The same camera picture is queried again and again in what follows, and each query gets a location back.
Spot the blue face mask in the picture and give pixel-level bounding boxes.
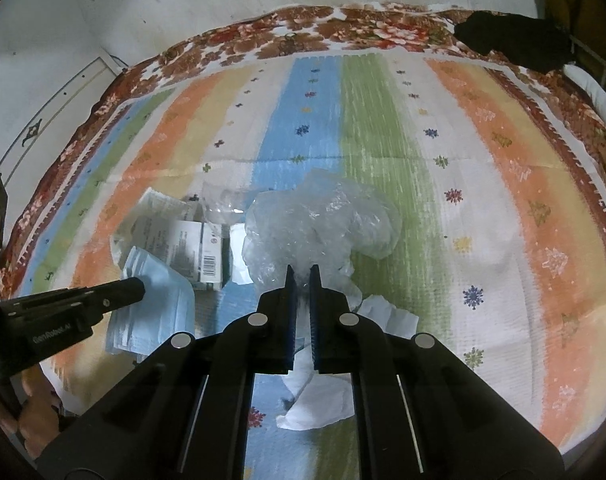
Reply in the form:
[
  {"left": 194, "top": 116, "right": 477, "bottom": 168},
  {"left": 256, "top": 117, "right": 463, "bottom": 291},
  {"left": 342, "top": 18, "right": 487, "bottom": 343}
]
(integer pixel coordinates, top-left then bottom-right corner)
[{"left": 105, "top": 247, "right": 196, "bottom": 361}]

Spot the white tissue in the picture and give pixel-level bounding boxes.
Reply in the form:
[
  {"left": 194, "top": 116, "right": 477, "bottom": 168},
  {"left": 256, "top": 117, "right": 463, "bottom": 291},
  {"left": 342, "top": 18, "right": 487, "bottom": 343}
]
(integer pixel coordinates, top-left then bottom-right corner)
[{"left": 276, "top": 296, "right": 419, "bottom": 431}]

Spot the clear plastic bag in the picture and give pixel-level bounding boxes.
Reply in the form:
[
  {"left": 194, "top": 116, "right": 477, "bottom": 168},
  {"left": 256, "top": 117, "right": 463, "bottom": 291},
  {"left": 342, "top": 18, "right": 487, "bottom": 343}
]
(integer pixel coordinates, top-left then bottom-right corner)
[{"left": 201, "top": 169, "right": 402, "bottom": 309}]

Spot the white medicine box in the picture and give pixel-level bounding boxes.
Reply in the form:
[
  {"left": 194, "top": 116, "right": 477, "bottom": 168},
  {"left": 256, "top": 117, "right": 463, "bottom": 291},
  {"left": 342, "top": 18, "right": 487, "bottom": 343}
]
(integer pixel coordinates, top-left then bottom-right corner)
[{"left": 132, "top": 216, "right": 224, "bottom": 290}]

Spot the person's left hand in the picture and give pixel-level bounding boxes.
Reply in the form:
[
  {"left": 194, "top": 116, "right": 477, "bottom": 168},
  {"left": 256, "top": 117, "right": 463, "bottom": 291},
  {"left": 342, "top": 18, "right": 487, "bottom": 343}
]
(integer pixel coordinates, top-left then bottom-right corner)
[{"left": 0, "top": 364, "right": 60, "bottom": 460}]

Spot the striped colourful bed mat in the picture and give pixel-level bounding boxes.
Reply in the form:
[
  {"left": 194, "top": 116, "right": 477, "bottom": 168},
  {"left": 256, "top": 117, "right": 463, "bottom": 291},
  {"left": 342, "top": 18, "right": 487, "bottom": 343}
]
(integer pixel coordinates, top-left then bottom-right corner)
[{"left": 14, "top": 50, "right": 606, "bottom": 452}]

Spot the red floral blanket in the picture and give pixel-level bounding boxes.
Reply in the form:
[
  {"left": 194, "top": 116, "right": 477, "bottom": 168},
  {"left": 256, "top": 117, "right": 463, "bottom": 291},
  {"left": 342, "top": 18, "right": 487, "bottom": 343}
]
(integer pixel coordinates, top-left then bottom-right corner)
[{"left": 0, "top": 2, "right": 606, "bottom": 298}]

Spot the white rolled pillow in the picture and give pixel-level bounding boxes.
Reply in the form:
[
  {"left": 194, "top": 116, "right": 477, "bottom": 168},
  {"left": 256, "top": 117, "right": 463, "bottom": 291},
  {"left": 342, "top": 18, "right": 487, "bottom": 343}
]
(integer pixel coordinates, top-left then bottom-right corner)
[{"left": 562, "top": 64, "right": 606, "bottom": 125}]

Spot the black cloth bundle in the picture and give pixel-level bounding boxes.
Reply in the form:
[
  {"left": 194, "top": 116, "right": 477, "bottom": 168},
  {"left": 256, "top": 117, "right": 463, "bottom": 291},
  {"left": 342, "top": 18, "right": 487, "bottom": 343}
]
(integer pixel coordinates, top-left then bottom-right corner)
[{"left": 454, "top": 11, "right": 573, "bottom": 74}]

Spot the white wall panel door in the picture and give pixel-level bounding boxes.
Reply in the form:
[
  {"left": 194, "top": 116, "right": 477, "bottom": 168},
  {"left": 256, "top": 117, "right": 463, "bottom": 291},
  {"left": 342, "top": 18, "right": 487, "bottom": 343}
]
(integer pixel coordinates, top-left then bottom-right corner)
[{"left": 0, "top": 54, "right": 130, "bottom": 181}]

